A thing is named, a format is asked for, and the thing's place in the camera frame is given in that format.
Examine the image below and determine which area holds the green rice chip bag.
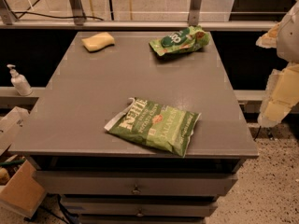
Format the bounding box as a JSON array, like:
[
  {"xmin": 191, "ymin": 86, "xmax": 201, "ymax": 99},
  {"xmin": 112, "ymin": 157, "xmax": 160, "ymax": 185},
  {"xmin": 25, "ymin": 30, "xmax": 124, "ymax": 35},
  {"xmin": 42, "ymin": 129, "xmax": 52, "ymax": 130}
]
[{"xmin": 149, "ymin": 26, "xmax": 209, "ymax": 57}]

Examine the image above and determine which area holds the cardboard box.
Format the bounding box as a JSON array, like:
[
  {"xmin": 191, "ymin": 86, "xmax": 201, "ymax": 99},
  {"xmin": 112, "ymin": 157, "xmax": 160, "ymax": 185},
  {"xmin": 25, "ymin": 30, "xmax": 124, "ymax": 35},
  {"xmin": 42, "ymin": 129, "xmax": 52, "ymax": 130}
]
[{"xmin": 0, "ymin": 106, "xmax": 46, "ymax": 218}]

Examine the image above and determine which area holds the green jalapeno chip bag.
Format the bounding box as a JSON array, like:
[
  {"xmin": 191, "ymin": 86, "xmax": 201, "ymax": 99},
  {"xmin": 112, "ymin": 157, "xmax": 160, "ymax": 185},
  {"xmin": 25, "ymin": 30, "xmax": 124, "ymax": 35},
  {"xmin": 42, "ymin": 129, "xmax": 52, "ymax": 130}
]
[{"xmin": 105, "ymin": 97, "xmax": 201, "ymax": 157}]

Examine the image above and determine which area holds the yellow sponge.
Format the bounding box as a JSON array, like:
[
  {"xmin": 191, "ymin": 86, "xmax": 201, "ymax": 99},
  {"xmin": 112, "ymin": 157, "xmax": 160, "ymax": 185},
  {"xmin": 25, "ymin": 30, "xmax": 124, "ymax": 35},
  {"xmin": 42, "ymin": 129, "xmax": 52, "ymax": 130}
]
[{"xmin": 82, "ymin": 32, "xmax": 115, "ymax": 52}]

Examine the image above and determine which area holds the metal railing frame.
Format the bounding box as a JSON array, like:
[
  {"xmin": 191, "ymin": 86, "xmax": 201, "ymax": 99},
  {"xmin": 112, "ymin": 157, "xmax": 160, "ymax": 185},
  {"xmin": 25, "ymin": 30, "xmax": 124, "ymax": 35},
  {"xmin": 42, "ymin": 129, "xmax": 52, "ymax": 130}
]
[{"xmin": 0, "ymin": 0, "xmax": 299, "ymax": 33}]

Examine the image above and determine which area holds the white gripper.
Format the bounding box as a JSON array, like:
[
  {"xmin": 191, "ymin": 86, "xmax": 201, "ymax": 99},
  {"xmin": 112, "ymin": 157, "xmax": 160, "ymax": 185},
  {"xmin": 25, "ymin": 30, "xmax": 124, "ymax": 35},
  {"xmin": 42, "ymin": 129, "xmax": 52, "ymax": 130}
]
[{"xmin": 256, "ymin": 1, "xmax": 299, "ymax": 128}]

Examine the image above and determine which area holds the black cable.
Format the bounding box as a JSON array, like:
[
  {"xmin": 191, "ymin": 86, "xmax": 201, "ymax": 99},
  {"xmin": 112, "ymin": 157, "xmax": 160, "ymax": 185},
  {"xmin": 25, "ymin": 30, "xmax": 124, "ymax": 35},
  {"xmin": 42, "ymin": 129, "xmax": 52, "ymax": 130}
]
[{"xmin": 12, "ymin": 10, "xmax": 105, "ymax": 21}]

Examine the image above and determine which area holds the white pump bottle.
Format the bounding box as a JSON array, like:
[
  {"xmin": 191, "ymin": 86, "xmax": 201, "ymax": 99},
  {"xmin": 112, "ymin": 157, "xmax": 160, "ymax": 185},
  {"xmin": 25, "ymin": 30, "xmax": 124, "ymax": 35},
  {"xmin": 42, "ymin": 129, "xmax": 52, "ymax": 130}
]
[{"xmin": 7, "ymin": 64, "xmax": 33, "ymax": 96}]

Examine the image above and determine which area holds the grey drawer cabinet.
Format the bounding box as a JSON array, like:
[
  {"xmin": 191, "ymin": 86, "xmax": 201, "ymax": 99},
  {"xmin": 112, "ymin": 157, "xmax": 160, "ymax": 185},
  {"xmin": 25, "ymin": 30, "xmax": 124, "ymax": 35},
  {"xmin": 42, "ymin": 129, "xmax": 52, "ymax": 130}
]
[{"xmin": 10, "ymin": 32, "xmax": 258, "ymax": 224}]

